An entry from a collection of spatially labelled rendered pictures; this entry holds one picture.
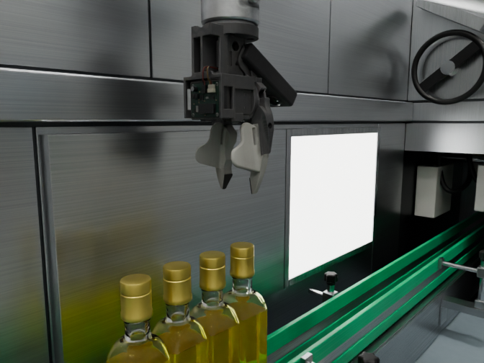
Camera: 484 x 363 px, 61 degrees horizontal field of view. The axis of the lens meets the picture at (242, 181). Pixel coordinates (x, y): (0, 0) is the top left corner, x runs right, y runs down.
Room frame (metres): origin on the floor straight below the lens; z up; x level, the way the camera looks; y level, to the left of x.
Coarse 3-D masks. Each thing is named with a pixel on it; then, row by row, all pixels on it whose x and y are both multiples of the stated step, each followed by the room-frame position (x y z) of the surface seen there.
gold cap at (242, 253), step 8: (232, 248) 0.55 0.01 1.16; (240, 248) 0.54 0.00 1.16; (248, 248) 0.55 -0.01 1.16; (232, 256) 0.55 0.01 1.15; (240, 256) 0.54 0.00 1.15; (248, 256) 0.55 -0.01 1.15; (232, 264) 0.55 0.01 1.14; (240, 264) 0.54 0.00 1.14; (248, 264) 0.55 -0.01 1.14; (232, 272) 0.55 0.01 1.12; (240, 272) 0.54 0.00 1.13; (248, 272) 0.55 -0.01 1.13
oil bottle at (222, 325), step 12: (192, 312) 0.51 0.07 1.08; (204, 312) 0.50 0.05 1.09; (216, 312) 0.50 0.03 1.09; (228, 312) 0.51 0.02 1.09; (204, 324) 0.49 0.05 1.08; (216, 324) 0.49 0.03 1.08; (228, 324) 0.50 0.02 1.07; (216, 336) 0.49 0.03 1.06; (228, 336) 0.50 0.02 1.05; (216, 348) 0.49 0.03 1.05; (228, 348) 0.50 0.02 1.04; (216, 360) 0.49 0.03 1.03; (228, 360) 0.50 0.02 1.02
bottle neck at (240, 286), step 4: (236, 280) 0.55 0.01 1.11; (240, 280) 0.55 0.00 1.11; (244, 280) 0.55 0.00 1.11; (248, 280) 0.55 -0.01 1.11; (236, 284) 0.55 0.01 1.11; (240, 284) 0.55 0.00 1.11; (244, 284) 0.55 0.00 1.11; (248, 284) 0.55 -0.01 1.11; (236, 288) 0.55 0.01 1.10; (240, 288) 0.55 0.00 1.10; (244, 288) 0.55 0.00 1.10; (248, 288) 0.55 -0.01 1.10; (236, 292) 0.55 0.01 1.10; (240, 292) 0.55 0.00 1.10; (244, 292) 0.55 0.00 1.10; (248, 292) 0.55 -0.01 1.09
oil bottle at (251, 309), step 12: (228, 300) 0.55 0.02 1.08; (240, 300) 0.54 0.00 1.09; (252, 300) 0.54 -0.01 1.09; (264, 300) 0.56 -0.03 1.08; (240, 312) 0.53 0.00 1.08; (252, 312) 0.54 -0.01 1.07; (264, 312) 0.55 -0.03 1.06; (240, 324) 0.52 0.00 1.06; (252, 324) 0.53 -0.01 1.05; (264, 324) 0.55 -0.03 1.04; (240, 336) 0.52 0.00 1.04; (252, 336) 0.53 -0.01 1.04; (264, 336) 0.55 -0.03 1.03; (240, 348) 0.52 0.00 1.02; (252, 348) 0.53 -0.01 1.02; (264, 348) 0.55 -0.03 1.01; (240, 360) 0.52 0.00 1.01; (252, 360) 0.53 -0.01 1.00; (264, 360) 0.55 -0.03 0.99
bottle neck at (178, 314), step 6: (168, 306) 0.47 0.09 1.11; (174, 306) 0.46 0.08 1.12; (180, 306) 0.46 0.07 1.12; (186, 306) 0.47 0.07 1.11; (168, 312) 0.47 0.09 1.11; (174, 312) 0.46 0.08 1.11; (180, 312) 0.46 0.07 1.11; (186, 312) 0.47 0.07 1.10; (168, 318) 0.47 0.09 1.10; (174, 318) 0.46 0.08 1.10; (180, 318) 0.46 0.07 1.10; (186, 318) 0.47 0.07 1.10
